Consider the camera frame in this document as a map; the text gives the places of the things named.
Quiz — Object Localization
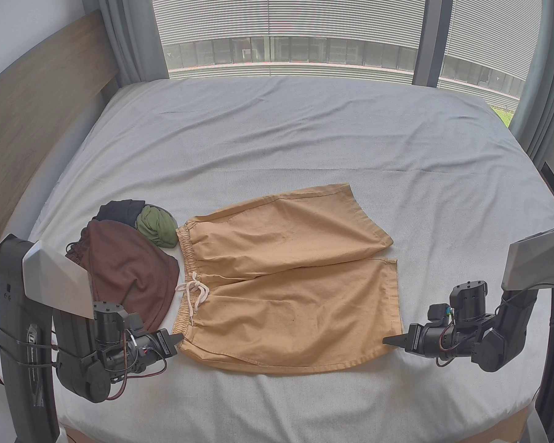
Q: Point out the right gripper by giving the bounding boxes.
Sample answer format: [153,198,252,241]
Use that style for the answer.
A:
[382,322,449,359]

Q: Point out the black garment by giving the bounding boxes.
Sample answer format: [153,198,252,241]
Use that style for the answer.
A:
[94,199,146,229]

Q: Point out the grey-green curtain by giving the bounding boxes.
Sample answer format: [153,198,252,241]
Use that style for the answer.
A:
[78,0,169,92]
[508,0,554,165]

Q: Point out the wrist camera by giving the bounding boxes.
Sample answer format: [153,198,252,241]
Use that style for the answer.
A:
[427,303,454,327]
[126,313,146,338]

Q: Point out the green garment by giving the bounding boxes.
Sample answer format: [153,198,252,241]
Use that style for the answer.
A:
[135,205,182,250]

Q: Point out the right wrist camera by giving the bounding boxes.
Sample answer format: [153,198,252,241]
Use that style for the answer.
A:
[427,303,454,327]

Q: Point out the window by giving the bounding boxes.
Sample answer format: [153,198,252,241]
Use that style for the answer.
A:
[148,0,543,126]

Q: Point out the brown shorts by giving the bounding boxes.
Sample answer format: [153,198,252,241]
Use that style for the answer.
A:
[65,220,181,333]

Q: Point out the tan shorts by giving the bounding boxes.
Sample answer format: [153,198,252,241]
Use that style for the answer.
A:
[172,183,403,376]

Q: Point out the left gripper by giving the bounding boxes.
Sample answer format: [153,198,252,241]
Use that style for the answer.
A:
[135,329,184,369]

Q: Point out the bed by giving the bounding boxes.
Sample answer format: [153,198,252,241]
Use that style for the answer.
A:
[0,10,554,443]

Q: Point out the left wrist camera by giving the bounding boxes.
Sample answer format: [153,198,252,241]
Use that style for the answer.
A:
[126,313,146,338]

